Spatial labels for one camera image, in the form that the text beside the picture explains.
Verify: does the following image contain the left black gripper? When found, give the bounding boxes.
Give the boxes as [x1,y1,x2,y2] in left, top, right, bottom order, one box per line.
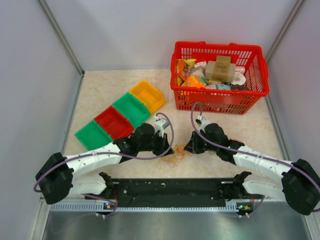
[138,131,174,157]

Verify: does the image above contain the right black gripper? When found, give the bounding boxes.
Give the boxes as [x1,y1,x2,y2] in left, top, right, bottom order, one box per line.
[184,130,219,154]

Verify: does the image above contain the yellow orange wires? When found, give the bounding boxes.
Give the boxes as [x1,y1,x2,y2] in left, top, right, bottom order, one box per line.
[157,143,193,170]

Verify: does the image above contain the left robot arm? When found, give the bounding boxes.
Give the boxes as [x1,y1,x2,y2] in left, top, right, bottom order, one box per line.
[34,119,173,205]

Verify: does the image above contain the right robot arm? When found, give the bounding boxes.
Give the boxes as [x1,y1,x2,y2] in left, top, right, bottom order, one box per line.
[184,123,320,216]

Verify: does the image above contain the upper green plastic bin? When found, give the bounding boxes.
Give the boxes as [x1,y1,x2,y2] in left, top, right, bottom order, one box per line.
[112,92,151,129]

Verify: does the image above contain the green plastic bin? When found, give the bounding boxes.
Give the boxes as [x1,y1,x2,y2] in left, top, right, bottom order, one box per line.
[74,120,113,151]
[112,92,151,129]

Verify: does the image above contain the yellow plastic bin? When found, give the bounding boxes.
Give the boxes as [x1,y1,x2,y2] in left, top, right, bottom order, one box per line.
[129,80,166,114]

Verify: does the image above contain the red plastic bin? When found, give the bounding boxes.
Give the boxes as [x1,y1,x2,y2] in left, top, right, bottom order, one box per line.
[94,105,134,140]

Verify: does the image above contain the orange snack box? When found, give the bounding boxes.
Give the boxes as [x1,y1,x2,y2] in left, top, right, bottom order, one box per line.
[181,75,207,88]

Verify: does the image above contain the lower green plastic bin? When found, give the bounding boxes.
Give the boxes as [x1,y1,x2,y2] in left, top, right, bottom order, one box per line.
[74,120,113,151]

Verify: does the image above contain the red plastic shopping basket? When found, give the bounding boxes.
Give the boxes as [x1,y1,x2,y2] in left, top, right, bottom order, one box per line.
[170,41,270,115]

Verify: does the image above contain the brown cardboard box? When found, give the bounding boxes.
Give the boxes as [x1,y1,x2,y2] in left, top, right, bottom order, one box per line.
[205,55,236,83]

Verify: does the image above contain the white tape roll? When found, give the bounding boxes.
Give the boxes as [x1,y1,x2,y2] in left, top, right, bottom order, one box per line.
[231,71,246,86]

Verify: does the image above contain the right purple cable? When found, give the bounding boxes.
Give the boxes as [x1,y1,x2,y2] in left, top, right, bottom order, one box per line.
[190,101,320,211]

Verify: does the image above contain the purple cable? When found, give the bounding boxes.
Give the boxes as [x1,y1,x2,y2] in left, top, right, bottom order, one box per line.
[190,101,320,211]
[33,112,175,219]

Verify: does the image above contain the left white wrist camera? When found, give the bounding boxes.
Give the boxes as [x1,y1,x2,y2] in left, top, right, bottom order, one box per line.
[153,116,169,138]

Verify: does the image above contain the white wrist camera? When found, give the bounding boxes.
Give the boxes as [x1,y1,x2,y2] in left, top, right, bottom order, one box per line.
[153,116,169,138]
[195,115,211,132]

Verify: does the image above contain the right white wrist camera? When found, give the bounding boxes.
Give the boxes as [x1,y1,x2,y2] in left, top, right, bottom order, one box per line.
[195,115,211,132]

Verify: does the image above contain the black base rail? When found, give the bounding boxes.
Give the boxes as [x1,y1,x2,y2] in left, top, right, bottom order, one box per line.
[104,177,253,208]

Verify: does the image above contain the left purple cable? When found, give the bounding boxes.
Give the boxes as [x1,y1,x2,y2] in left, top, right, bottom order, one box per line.
[33,112,175,219]

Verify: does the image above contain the grey slotted cable duct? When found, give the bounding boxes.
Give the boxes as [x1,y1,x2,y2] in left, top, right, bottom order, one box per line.
[50,200,253,213]

